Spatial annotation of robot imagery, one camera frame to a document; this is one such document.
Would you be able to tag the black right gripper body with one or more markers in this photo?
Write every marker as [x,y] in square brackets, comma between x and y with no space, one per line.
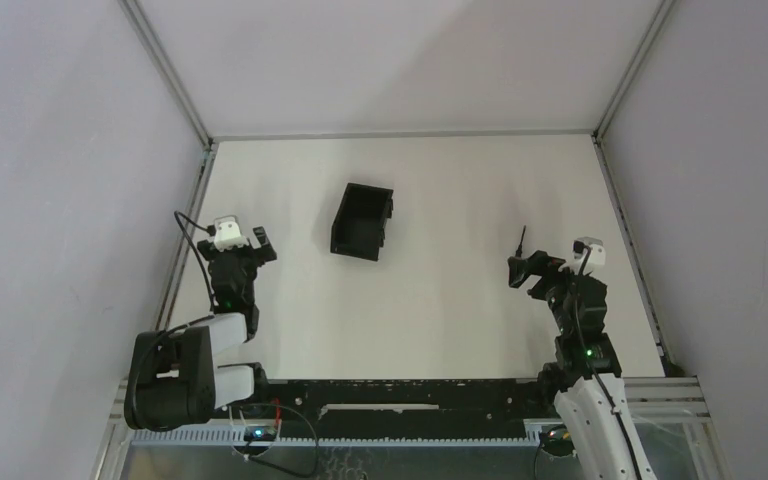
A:
[555,297]

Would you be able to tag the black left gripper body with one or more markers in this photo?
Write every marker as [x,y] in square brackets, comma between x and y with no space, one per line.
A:
[239,253]

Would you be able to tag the red handled screwdriver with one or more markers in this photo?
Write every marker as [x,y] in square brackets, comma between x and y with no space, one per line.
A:
[519,248]

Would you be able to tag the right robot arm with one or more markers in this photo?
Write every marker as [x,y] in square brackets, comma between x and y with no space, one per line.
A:
[584,384]

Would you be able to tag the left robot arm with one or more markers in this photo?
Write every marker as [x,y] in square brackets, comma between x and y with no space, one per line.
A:
[175,377]

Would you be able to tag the black plastic storage bin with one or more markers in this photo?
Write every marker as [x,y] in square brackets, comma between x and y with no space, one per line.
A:
[358,229]

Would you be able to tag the right electronics board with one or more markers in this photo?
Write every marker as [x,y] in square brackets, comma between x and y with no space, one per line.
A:
[556,442]

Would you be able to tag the electronics board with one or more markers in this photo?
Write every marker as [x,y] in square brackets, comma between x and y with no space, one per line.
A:
[256,434]
[556,442]

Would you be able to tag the left electronics board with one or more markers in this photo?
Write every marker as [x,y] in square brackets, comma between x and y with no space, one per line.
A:
[256,434]

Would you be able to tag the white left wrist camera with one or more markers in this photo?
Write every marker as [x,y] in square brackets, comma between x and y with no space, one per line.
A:
[228,234]

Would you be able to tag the aluminium frame profile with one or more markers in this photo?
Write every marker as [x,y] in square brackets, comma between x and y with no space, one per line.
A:
[669,389]

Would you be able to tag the grey slotted cable duct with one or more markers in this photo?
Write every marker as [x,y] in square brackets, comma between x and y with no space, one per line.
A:
[227,436]

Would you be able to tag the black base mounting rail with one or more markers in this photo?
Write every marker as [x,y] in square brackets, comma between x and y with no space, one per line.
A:
[452,408]

